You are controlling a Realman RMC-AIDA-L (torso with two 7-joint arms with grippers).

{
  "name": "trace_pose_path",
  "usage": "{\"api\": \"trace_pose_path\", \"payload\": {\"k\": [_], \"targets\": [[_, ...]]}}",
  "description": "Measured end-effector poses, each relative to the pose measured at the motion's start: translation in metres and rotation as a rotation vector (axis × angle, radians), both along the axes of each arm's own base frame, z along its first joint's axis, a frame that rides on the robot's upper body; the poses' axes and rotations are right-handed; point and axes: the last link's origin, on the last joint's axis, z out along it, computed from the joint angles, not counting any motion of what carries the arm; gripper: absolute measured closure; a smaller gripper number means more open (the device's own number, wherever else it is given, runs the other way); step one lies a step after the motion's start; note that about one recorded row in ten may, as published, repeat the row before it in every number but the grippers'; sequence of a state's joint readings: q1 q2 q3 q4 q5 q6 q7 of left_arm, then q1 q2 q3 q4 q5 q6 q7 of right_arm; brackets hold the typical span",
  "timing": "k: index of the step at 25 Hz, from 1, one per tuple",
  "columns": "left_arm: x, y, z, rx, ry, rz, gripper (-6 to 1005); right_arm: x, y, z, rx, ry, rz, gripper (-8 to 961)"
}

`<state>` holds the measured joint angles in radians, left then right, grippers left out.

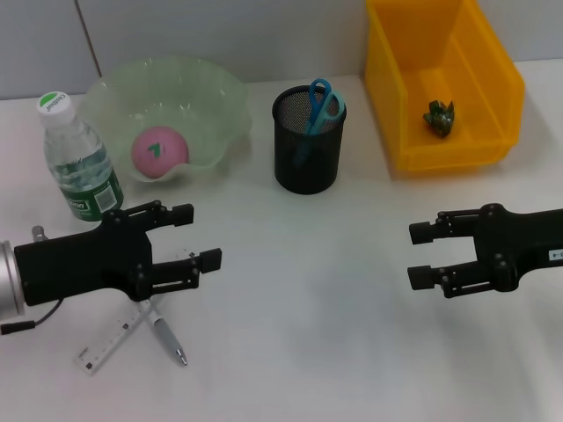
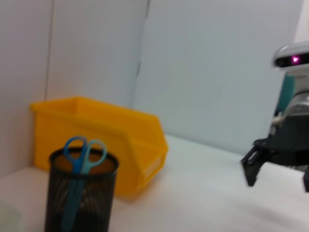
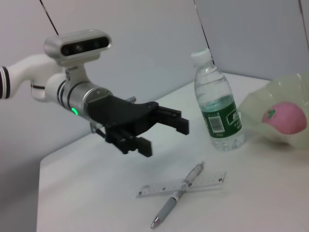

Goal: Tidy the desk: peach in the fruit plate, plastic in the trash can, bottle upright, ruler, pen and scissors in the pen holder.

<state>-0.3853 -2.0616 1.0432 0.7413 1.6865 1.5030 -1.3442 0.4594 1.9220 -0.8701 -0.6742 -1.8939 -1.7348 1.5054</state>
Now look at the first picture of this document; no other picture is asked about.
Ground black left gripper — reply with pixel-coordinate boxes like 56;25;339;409
13;200;223;308

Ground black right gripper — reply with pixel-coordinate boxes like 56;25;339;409
406;202;563;300

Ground pink toy peach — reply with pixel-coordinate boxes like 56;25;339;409
131;126;192;179

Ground grey ballpoint pen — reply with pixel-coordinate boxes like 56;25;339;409
140;301;189;367

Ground green plastic wrapper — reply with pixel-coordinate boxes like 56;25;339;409
421;99;459;142

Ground clear water bottle green label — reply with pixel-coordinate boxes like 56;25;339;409
35;91;125;222

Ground transparent plastic ruler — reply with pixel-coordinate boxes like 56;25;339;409
73;250;199;377

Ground blue scissors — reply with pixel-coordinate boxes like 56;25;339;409
293;77;346;167

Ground black mesh pen cup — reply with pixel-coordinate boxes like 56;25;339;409
271;84;348;195

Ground pale green glass fruit plate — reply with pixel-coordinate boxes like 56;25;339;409
82;54;254;184

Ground yellow plastic bin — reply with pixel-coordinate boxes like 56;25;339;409
363;0;527;173

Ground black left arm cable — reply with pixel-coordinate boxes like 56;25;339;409
0;298;62;338

